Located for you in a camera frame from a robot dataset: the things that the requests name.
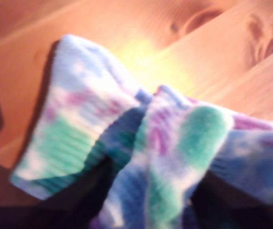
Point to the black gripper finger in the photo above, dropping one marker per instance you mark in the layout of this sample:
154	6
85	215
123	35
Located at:
217	200
86	190

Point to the tie-dye Hugging Face sock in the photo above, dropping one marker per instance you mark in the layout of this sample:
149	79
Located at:
164	133

